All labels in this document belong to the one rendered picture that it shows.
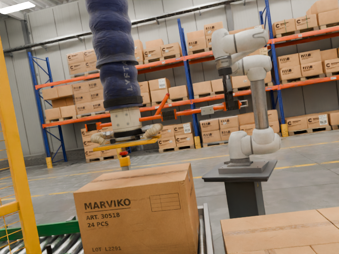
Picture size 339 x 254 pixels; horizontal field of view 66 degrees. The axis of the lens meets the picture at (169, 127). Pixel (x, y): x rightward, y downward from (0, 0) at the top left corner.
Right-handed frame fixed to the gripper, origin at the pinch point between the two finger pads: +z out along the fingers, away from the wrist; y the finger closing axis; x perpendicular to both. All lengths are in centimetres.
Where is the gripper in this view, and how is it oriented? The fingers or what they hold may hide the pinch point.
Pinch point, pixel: (229, 104)
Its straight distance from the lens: 150.4
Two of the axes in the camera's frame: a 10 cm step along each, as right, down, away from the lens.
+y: -1.0, 0.7, -9.9
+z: 1.6, 9.9, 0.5
